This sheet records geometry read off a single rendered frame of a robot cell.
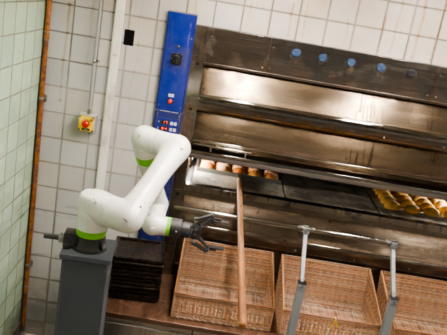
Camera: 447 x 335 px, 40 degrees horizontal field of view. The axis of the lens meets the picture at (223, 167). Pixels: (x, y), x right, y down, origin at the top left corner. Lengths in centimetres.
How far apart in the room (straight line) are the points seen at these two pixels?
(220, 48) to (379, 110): 96
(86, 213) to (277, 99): 144
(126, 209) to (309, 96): 149
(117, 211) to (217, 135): 124
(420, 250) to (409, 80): 104
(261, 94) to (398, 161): 89
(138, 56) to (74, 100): 45
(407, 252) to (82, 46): 225
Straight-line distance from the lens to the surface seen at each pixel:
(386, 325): 336
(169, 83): 346
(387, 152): 365
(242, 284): 249
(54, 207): 382
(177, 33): 342
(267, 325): 342
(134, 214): 240
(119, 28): 348
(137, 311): 342
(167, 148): 260
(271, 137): 353
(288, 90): 349
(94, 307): 264
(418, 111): 364
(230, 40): 345
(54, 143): 370
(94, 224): 251
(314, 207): 367
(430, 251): 391
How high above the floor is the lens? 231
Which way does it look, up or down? 16 degrees down
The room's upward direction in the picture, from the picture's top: 10 degrees clockwise
